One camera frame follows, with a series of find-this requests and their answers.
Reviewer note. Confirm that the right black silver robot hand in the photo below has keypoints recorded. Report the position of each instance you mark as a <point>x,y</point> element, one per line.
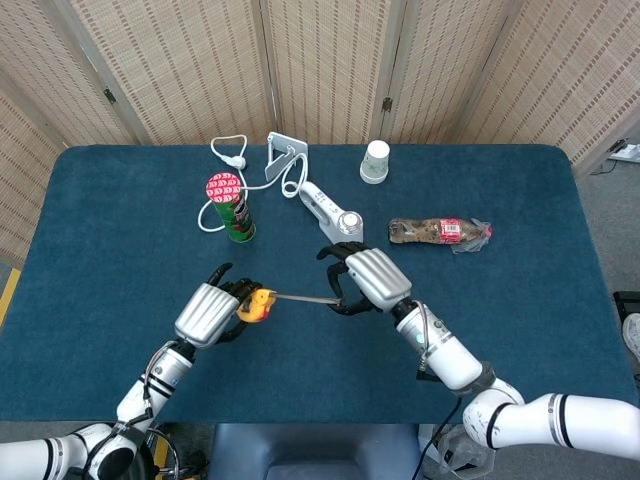
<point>375,277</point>

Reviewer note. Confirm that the yellow tape measure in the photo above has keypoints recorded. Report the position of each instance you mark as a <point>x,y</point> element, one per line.
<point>255,305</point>

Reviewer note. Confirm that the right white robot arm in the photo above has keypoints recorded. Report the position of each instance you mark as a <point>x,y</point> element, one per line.
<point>450,357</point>

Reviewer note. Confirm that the black box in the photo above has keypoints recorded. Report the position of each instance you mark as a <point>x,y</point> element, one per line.
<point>627,302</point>

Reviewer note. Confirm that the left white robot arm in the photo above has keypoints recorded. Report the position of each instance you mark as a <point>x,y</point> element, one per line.
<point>160,375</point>

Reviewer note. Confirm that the blue chair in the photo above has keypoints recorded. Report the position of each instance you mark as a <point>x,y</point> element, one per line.
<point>315,450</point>

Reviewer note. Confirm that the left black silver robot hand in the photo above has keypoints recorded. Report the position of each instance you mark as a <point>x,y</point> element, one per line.
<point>207,315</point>

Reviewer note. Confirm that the blue table cloth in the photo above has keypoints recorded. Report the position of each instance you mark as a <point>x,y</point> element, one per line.
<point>100,225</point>

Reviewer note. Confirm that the green Pringles can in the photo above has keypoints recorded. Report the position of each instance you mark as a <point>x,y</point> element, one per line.
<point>235,215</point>

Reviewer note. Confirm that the floral white paper cup stack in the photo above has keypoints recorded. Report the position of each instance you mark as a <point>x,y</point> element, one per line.
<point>375,162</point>

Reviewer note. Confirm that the clear plastic bag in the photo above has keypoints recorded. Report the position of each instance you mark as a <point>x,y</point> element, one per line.
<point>465,450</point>

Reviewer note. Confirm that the white handheld garment steamer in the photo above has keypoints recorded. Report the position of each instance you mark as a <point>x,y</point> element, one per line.
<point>330,210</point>

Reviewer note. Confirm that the white power strip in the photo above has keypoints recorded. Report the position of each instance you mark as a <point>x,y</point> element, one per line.
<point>627,152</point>

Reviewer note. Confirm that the metal screen hinge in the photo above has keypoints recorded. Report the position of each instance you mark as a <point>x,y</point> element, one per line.
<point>109,96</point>
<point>387,104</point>

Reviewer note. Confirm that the clear plastic wrap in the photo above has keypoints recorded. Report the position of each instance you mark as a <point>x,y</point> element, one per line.
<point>470,248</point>

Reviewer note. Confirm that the woven bamboo folding screen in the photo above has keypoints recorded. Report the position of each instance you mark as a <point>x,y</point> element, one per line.
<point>320,65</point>

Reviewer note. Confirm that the crushed brown cola bottle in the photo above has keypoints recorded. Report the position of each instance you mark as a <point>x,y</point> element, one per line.
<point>415,231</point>

